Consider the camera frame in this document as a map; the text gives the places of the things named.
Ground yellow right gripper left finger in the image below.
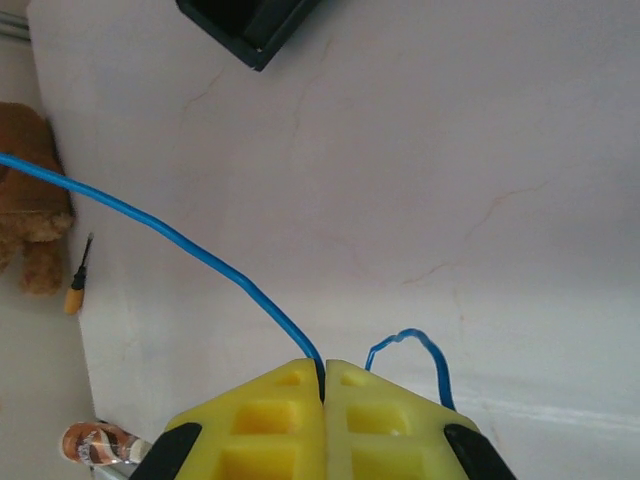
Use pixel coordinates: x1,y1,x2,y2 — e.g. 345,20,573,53
132,357,327,480

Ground yellow handled pliers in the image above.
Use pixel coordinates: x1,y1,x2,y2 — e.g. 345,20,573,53
63,231,96,316

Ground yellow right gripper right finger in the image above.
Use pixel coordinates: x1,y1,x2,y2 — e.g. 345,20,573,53
323,357,519,480

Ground copper coloured roll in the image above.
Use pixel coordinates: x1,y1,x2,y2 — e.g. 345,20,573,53
60,421,151,467

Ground black plastic bin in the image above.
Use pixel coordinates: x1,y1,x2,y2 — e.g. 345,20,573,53
175,0,322,73

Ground brown teddy bear plush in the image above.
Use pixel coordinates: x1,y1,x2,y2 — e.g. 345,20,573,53
0,102,76,297

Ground blue cable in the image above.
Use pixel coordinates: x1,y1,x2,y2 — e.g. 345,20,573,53
0,152,457,412

